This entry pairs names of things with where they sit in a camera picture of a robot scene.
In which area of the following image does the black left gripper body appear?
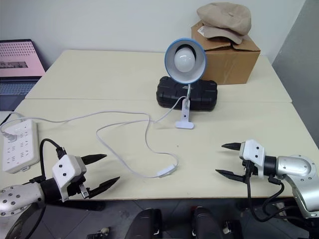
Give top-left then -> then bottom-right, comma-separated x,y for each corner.
65,174 -> 90,200

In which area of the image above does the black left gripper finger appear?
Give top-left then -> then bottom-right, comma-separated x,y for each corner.
80,154 -> 108,165
87,176 -> 121,199

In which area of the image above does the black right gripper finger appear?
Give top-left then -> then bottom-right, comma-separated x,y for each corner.
221,142 -> 242,151
215,169 -> 250,182

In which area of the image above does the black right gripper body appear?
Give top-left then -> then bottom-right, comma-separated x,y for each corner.
241,160 -> 259,179

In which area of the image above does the blue clip-on desk lamp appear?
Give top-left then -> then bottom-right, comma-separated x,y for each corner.
163,37 -> 207,130

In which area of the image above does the dark rounded shape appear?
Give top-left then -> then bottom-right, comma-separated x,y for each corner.
126,208 -> 163,239
191,206 -> 224,239

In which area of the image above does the white power strip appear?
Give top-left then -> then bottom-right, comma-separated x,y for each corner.
1,119 -> 41,175

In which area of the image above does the black plastic case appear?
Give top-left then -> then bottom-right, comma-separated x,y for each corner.
156,76 -> 218,113

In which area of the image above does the white power plug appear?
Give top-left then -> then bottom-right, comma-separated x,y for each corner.
3,129 -> 17,144

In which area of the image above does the brown cardboard box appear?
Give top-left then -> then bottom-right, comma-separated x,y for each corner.
190,19 -> 261,86

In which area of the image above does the white light bulb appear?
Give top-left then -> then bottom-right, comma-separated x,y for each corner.
173,47 -> 196,74

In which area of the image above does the beige brimmed cap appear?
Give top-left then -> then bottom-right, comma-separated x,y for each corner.
201,24 -> 250,45

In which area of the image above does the open laptop with pink screen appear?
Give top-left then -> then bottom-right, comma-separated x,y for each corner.
0,38 -> 47,112

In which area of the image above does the beige flat cap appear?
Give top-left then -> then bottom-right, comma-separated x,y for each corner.
196,2 -> 252,35

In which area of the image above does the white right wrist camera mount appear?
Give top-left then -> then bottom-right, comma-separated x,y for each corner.
239,139 -> 267,180

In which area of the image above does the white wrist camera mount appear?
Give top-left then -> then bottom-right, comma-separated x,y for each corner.
239,139 -> 267,180
52,154 -> 88,203

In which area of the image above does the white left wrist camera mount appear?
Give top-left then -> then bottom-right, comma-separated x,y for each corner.
52,154 -> 88,203

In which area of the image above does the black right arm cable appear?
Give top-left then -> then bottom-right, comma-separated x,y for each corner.
246,174 -> 304,223

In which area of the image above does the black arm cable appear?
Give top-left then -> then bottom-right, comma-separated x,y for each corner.
29,138 -> 67,185
246,174 -> 304,223

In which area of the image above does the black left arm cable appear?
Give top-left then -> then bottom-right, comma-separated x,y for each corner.
29,138 -> 67,185

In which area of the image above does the white lamp power cord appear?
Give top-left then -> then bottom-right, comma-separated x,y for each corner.
0,96 -> 186,179

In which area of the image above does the white inline cord switch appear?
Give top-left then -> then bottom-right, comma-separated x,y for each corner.
157,166 -> 176,178

